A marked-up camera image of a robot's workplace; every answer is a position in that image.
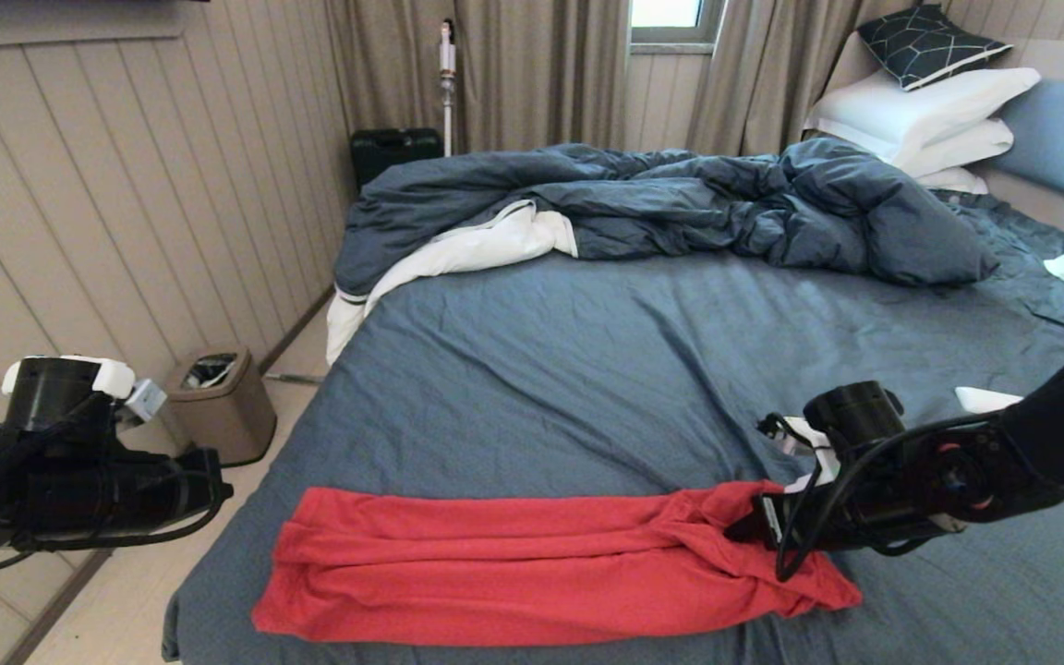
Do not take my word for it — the dark blue crumpled duvet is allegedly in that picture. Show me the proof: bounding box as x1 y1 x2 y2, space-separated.
326 136 1001 364

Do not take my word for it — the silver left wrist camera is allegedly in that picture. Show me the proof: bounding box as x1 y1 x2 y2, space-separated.
121 379 169 427

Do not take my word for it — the flat white pillow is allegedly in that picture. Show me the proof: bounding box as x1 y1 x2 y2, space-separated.
915 166 990 195

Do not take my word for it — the white stick vacuum cleaner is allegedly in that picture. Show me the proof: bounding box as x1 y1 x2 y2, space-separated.
438 19 457 157

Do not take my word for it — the large white pillow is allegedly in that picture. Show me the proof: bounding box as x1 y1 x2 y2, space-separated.
805 66 1041 164

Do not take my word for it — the black hard-shell suitcase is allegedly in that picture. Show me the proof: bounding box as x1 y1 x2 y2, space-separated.
351 127 444 191

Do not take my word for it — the blue-grey bed sheet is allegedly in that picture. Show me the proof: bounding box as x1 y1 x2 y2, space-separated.
163 189 1064 665

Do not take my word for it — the narrow beige curtain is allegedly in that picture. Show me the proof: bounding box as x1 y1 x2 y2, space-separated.
685 0 949 156

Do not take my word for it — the dark geometric patterned cushion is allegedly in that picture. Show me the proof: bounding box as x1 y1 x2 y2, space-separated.
855 5 1013 91

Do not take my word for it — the medium white pillow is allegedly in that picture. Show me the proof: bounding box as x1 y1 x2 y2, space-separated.
892 117 1015 178

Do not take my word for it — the red printed t-shirt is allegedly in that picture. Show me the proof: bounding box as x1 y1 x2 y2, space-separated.
250 478 864 647

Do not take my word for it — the grey framed window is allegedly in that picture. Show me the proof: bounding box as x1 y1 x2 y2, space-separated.
628 0 725 43

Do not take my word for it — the wide beige curtain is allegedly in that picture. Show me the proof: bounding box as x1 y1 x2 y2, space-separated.
324 0 630 153

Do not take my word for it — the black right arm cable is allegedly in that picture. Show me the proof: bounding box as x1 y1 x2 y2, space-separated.
758 319 1064 583

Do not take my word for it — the brown square trash bin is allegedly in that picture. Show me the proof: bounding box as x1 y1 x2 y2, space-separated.
165 346 278 467

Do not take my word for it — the white remote control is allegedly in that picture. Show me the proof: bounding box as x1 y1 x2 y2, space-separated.
955 386 1024 415

